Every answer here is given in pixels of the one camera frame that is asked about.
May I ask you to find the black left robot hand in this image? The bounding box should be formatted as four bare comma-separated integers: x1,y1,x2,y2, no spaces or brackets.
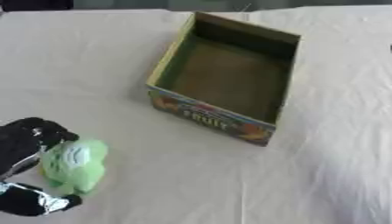
0,116,85,217

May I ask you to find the green soft toy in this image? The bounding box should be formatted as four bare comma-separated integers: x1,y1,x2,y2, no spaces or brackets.
39,138,110,196

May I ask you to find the open cardboard box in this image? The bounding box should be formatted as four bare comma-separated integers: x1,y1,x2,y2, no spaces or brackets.
145,11,302,147

